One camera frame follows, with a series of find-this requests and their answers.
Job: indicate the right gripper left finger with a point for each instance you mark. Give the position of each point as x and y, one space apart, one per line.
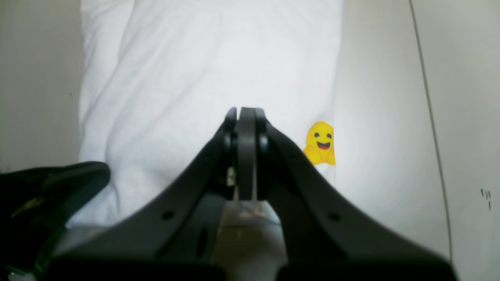
173 236

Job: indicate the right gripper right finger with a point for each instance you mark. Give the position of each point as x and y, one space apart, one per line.
326 237

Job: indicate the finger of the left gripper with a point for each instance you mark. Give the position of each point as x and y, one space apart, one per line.
37 203

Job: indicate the white printed T-shirt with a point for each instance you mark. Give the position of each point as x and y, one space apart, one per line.
160 76

